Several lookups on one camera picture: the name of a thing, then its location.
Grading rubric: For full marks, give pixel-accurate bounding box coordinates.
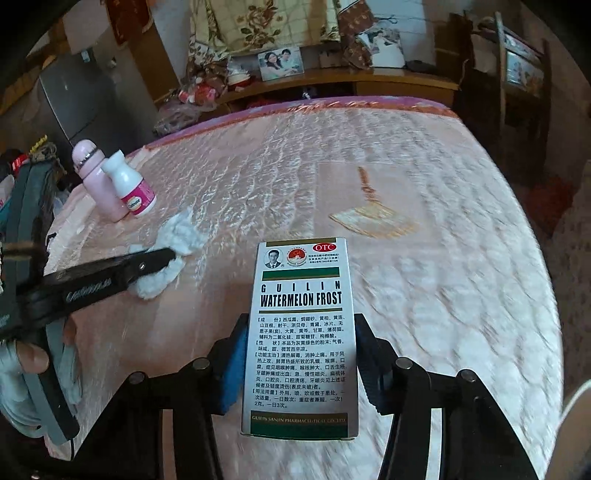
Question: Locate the red wall hanging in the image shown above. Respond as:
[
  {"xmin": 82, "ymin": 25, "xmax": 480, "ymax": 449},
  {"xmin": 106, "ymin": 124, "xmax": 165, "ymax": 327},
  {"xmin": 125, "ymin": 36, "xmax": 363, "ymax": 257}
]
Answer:
[{"xmin": 113, "ymin": 0, "xmax": 155, "ymax": 47}]

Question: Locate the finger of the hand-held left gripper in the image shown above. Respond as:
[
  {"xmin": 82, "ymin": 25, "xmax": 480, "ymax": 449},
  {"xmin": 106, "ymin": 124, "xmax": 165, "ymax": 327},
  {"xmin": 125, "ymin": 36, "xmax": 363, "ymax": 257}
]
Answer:
[
  {"xmin": 18, "ymin": 270, "xmax": 144, "ymax": 324},
  {"xmin": 44, "ymin": 247, "xmax": 177, "ymax": 289}
]

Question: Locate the white bin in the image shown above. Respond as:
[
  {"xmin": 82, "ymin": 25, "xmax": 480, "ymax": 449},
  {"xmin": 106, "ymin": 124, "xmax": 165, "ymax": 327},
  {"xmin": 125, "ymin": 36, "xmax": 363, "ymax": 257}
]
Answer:
[{"xmin": 558, "ymin": 376, "xmax": 591, "ymax": 480}]

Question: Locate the person's left hand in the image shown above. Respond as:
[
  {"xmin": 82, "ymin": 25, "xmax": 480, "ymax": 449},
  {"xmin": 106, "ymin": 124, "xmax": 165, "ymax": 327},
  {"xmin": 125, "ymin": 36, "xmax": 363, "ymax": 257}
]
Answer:
[{"xmin": 14, "ymin": 318, "xmax": 77, "ymax": 376}]

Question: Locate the red bag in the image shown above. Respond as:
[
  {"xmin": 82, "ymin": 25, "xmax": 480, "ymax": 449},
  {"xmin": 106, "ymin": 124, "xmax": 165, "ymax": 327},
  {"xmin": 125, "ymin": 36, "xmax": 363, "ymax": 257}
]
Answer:
[{"xmin": 531, "ymin": 178, "xmax": 575, "ymax": 222}]

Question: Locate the grey refrigerator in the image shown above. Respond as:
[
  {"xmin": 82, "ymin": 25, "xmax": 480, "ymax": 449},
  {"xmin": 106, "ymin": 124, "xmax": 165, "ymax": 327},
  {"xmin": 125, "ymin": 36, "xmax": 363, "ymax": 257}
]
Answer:
[{"xmin": 39, "ymin": 51, "xmax": 158, "ymax": 148}]

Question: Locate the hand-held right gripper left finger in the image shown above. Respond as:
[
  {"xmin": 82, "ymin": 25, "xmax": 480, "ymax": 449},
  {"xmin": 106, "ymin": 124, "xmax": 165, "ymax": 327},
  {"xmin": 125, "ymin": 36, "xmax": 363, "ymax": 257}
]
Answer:
[{"xmin": 108, "ymin": 314, "xmax": 250, "ymax": 480}]

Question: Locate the dark wooden rack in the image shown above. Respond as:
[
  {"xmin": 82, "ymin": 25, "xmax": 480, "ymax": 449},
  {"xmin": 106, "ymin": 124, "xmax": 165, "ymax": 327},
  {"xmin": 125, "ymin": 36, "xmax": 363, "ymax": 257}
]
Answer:
[{"xmin": 436, "ymin": 11, "xmax": 552, "ymax": 153}]

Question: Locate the wooden headboard shelf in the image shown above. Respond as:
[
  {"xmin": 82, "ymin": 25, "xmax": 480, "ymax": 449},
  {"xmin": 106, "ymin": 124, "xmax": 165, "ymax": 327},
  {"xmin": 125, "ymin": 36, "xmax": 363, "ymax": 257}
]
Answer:
[{"xmin": 157, "ymin": 68, "xmax": 460, "ymax": 116}]

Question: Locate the brown patterned cloth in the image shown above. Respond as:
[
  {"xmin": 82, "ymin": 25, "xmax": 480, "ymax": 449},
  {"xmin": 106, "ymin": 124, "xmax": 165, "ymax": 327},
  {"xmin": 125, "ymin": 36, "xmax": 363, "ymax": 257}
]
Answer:
[{"xmin": 339, "ymin": 0, "xmax": 377, "ymax": 70}]

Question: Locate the framed couple photo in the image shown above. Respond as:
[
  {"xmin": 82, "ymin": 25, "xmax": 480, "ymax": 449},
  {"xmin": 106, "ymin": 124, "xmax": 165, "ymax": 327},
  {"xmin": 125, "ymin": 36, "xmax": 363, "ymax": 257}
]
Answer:
[{"xmin": 257, "ymin": 46, "xmax": 305, "ymax": 83}]

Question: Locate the white pill bottle pink label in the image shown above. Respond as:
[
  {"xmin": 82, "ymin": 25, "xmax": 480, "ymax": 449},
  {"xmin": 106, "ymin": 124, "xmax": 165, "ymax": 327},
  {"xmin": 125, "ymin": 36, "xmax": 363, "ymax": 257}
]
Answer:
[{"xmin": 102, "ymin": 150, "xmax": 158, "ymax": 219}]

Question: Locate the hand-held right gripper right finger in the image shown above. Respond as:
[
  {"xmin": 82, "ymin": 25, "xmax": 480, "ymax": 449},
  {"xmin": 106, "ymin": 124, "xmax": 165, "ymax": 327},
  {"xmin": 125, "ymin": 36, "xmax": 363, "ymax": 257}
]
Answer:
[{"xmin": 353, "ymin": 314, "xmax": 539, "ymax": 480}]

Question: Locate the white tissue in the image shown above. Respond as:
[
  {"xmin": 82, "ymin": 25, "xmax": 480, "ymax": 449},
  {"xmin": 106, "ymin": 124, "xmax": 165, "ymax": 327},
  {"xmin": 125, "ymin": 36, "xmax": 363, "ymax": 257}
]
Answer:
[{"xmin": 129, "ymin": 208, "xmax": 208, "ymax": 301}]

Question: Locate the pink thermos bottle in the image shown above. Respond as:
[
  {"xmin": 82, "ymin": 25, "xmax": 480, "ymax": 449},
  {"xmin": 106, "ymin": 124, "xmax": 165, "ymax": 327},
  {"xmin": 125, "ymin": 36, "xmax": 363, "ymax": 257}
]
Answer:
[{"xmin": 71, "ymin": 139, "xmax": 127, "ymax": 222}]

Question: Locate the green white medicine box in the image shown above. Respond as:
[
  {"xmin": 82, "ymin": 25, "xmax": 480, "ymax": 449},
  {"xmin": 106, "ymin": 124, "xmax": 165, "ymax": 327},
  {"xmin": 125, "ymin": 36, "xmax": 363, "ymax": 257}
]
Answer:
[{"xmin": 240, "ymin": 237, "xmax": 361, "ymax": 439}]

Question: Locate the yellow floral curtain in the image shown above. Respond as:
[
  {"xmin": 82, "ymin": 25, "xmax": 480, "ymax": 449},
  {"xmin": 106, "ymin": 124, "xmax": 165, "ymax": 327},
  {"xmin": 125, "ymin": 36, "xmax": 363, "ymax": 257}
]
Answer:
[{"xmin": 189, "ymin": 0, "xmax": 342, "ymax": 54}]

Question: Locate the wedding photo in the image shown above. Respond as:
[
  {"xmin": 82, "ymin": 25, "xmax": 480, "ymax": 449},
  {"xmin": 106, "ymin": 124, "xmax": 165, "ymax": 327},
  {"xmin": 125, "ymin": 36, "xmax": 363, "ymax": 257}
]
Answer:
[{"xmin": 365, "ymin": 23, "xmax": 407, "ymax": 68}]

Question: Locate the floral cloth bundle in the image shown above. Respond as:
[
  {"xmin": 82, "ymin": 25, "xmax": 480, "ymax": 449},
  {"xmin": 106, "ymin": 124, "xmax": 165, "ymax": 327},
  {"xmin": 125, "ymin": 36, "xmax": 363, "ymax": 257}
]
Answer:
[{"xmin": 180, "ymin": 39, "xmax": 232, "ymax": 109}]

